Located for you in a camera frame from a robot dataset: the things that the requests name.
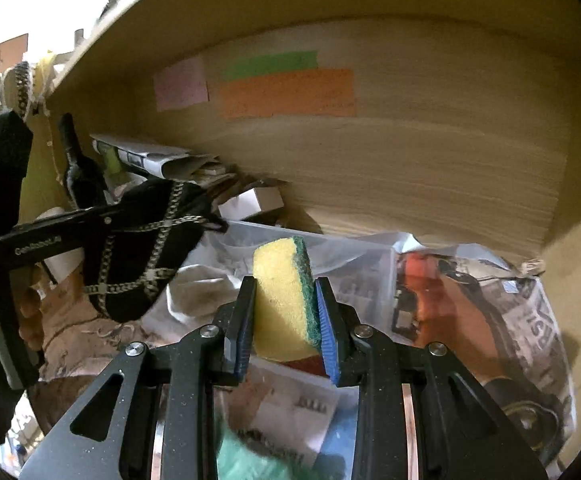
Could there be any wooden cabinet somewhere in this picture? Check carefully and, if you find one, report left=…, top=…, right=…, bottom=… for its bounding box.
left=45, top=0, right=581, bottom=480

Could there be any yellow sponge with green scourer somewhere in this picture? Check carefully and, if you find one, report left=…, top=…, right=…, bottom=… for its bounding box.
left=252, top=236, right=323, bottom=363

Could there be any brown knitted cloth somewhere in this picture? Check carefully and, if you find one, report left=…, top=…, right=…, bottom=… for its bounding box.
left=29, top=269, right=172, bottom=413

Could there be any rolled newspaper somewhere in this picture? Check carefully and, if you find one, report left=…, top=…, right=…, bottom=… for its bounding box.
left=90, top=132, right=222, bottom=182

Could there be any orange sticky note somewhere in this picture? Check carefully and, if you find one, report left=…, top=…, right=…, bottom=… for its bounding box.
left=217, top=68, right=359, bottom=120

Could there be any green sticky note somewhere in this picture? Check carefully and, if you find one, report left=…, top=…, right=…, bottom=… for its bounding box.
left=222, top=51, right=319, bottom=81

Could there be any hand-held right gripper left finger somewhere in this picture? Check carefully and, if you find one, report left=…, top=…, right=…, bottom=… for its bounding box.
left=18, top=276, right=258, bottom=480

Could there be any dark glass bottle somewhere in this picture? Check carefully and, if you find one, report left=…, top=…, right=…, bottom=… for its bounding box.
left=59, top=112, right=110, bottom=211

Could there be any clear plastic bin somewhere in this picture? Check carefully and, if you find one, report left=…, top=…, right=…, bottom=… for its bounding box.
left=180, top=220, right=402, bottom=343

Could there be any yellow cloth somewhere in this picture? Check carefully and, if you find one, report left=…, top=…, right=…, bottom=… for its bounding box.
left=33, top=51, right=67, bottom=107

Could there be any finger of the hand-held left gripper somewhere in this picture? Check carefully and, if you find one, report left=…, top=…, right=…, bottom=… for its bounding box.
left=70, top=204, right=142, bottom=244

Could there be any black cloth with chain print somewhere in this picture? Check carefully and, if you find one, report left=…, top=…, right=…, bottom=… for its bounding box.
left=81, top=180, right=230, bottom=324

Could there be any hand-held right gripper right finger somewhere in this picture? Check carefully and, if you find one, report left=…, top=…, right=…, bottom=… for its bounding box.
left=314, top=276, right=552, bottom=480

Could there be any pink sticky note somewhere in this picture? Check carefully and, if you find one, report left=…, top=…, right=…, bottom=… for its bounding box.
left=153, top=56, right=210, bottom=112

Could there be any person's left hand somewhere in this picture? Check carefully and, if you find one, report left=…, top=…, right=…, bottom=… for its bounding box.
left=0, top=282, right=47, bottom=356

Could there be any black and white patterned sock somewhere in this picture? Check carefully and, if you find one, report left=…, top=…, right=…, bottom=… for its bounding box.
left=2, top=61, right=34, bottom=117

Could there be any green cloth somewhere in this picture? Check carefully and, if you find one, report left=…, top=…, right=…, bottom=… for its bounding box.
left=215, top=427, right=321, bottom=480

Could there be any small white box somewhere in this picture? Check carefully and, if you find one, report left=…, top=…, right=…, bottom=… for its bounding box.
left=217, top=185, right=284, bottom=222

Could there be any printed paper sheet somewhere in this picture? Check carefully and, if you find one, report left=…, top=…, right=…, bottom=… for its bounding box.
left=240, top=360, right=342, bottom=457

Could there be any white cloth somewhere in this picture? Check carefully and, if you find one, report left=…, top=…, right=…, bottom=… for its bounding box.
left=164, top=264, right=242, bottom=327

